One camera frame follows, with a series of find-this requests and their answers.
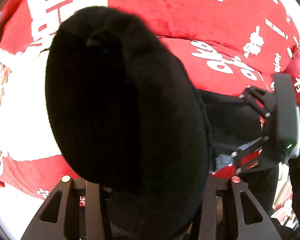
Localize red blanket with white characters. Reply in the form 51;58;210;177
0;0;300;199

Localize black pants with grey waistband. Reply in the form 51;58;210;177
45;7;262;239

